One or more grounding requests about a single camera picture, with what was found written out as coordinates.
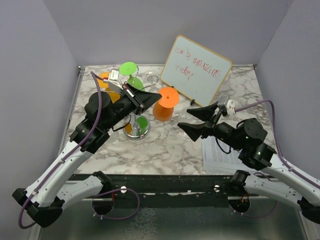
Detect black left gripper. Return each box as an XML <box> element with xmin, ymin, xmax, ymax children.
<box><xmin>103</xmin><ymin>82</ymin><xmax>163</xmax><ymax>131</ymax></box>

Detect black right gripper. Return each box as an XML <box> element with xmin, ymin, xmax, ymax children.
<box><xmin>177</xmin><ymin>100</ymin><xmax>244</xmax><ymax>151</ymax></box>

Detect orange wine glass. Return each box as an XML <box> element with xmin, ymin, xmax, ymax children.
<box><xmin>152</xmin><ymin>87</ymin><xmax>180</xmax><ymax>122</ymax></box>
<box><xmin>97</xmin><ymin>72</ymin><xmax>121</xmax><ymax>103</ymax></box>

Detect clear wine glass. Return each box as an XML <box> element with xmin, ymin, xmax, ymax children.
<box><xmin>178</xmin><ymin>107</ymin><xmax>198</xmax><ymax>124</ymax></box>
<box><xmin>107</xmin><ymin>130</ymin><xmax>120</xmax><ymax>145</ymax></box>
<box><xmin>141</xmin><ymin>69</ymin><xmax>159</xmax><ymax>84</ymax></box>

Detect green wine glass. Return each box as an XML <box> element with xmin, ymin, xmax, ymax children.
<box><xmin>119</xmin><ymin>61</ymin><xmax>144</xmax><ymax>90</ymax></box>

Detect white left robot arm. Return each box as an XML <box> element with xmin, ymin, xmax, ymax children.
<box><xmin>12</xmin><ymin>83</ymin><xmax>162</xmax><ymax>228</ymax></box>

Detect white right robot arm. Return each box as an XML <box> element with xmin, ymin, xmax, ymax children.
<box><xmin>178</xmin><ymin>100</ymin><xmax>320</xmax><ymax>224</ymax></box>

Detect chrome wine glass rack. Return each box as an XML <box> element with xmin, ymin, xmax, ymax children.
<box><xmin>123</xmin><ymin>75</ymin><xmax>157</xmax><ymax>140</ymax></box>

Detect printed paper sheets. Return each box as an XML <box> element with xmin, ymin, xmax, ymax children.
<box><xmin>201</xmin><ymin>137</ymin><xmax>254</xmax><ymax>175</ymax></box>

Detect yellow framed whiteboard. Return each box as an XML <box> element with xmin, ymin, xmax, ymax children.
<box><xmin>160</xmin><ymin>35</ymin><xmax>233</xmax><ymax>107</ymax></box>

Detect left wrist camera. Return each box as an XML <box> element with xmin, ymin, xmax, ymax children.
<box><xmin>103</xmin><ymin>68</ymin><xmax>124</xmax><ymax>95</ymax></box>

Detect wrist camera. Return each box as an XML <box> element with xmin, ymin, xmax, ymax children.
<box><xmin>217</xmin><ymin>95</ymin><xmax>236</xmax><ymax>117</ymax></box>
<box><xmin>103</xmin><ymin>68</ymin><xmax>124</xmax><ymax>95</ymax></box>

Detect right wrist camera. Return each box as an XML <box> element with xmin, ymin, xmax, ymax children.
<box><xmin>217</xmin><ymin>95</ymin><xmax>236</xmax><ymax>117</ymax></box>

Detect aluminium table edge rail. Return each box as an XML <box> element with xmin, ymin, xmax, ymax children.
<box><xmin>28</xmin><ymin>66</ymin><xmax>86</xmax><ymax>240</ymax></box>

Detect black front mounting rail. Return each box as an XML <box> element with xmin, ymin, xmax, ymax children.
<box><xmin>57</xmin><ymin>174</ymin><xmax>261</xmax><ymax>208</ymax></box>

